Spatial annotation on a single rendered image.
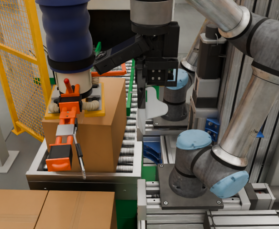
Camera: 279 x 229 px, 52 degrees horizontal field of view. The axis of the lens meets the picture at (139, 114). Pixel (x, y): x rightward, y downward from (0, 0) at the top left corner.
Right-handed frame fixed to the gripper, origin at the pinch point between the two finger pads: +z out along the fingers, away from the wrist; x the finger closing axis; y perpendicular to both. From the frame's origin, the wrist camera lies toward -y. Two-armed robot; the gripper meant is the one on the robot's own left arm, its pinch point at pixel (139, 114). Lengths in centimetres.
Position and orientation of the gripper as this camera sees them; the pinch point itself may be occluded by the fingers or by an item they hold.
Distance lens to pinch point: 63.1
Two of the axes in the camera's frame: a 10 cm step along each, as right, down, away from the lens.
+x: -0.2, -5.5, 8.4
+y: 10.0, -0.1, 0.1
